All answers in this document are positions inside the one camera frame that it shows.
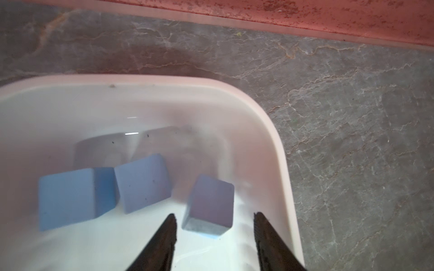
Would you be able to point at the white plastic tub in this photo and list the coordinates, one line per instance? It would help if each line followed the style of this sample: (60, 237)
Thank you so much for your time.
(60, 123)

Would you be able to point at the blue cube top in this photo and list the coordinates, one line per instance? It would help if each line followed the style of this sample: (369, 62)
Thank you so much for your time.
(143, 182)

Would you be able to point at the blue cube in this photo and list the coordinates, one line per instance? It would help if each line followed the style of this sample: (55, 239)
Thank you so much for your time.
(143, 182)
(210, 208)
(72, 197)

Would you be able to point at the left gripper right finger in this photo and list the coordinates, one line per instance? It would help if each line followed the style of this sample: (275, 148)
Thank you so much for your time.
(273, 253)

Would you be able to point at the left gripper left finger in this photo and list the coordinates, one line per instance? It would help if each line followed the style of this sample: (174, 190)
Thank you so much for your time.
(158, 254)

